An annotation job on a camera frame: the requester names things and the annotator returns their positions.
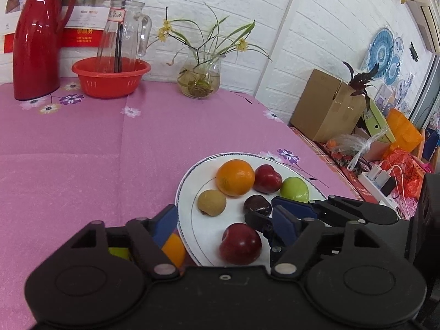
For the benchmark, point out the medium blue patterned wall plate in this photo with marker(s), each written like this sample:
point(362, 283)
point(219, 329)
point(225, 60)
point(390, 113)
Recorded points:
point(393, 68)

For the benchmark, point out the white air conditioner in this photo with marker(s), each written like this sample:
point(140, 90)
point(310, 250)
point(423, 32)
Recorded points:
point(428, 17)

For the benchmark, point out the glass pitcher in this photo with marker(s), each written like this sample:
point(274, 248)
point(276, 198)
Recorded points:
point(130, 31)

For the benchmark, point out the dark purple plum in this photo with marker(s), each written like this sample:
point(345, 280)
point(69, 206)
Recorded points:
point(257, 204)

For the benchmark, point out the bedding advertisement poster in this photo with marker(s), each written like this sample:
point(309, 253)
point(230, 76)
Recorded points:
point(86, 17)
point(7, 43)

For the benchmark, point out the cardboard box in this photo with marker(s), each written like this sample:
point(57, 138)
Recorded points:
point(319, 110)

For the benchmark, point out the glass vase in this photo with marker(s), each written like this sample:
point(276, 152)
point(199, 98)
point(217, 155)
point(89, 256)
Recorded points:
point(199, 82)

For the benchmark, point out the black charger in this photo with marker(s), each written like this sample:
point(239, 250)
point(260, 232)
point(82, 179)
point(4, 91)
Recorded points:
point(387, 186)

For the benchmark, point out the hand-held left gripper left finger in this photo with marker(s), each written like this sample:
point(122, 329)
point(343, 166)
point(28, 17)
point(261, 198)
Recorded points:
point(166, 223)

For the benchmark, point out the red plastic basket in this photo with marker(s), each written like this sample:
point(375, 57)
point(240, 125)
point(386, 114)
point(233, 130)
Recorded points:
point(106, 82)

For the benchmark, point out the orange bag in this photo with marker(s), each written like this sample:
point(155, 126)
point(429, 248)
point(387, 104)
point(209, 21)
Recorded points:
point(402, 130)

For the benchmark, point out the tan kiwi fruit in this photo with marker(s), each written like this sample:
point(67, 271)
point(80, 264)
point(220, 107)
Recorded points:
point(211, 202)

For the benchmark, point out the red apple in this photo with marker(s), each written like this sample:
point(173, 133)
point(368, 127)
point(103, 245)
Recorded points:
point(267, 178)
point(240, 244)

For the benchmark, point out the green apple front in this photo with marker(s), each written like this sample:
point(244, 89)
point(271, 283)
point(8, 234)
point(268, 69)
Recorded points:
point(294, 189)

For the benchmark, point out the black stirrer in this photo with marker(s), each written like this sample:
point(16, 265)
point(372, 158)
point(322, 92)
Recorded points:
point(120, 41)

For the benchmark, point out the red thermos jug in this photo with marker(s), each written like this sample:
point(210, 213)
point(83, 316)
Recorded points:
point(37, 41)

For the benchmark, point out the large blue patterned wall plate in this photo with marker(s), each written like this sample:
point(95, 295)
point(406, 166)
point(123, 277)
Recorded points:
point(380, 50)

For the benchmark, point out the white plate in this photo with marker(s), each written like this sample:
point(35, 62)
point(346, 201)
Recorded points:
point(206, 233)

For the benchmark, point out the red plastic bag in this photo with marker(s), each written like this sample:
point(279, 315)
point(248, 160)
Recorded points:
point(402, 165)

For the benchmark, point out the clear plastic bag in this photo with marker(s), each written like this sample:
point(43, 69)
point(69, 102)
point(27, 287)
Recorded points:
point(347, 142)

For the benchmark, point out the green box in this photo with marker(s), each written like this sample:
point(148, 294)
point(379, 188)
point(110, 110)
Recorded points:
point(376, 120)

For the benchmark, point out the white power strip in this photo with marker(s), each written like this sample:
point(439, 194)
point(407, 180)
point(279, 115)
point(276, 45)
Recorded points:
point(366, 178)

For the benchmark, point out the yellow flowered green plant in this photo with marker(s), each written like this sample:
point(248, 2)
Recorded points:
point(201, 56)

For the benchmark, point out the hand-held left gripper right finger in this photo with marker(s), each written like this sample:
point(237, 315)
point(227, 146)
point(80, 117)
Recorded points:
point(285, 225)

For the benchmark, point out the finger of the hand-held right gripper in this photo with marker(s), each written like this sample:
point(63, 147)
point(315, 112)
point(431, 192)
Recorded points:
point(257, 223)
point(292, 206)

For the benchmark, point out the photo card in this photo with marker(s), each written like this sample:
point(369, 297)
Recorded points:
point(383, 98)

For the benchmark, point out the large orange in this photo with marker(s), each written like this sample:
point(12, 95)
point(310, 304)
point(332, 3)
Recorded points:
point(235, 177)
point(173, 251)

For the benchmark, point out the purple leaf plant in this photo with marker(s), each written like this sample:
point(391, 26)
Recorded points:
point(361, 79)

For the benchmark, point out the white charger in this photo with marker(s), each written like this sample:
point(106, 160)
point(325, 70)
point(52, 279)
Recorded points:
point(378, 175)

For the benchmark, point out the pink floral tablecloth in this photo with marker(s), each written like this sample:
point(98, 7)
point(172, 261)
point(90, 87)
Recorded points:
point(68, 161)

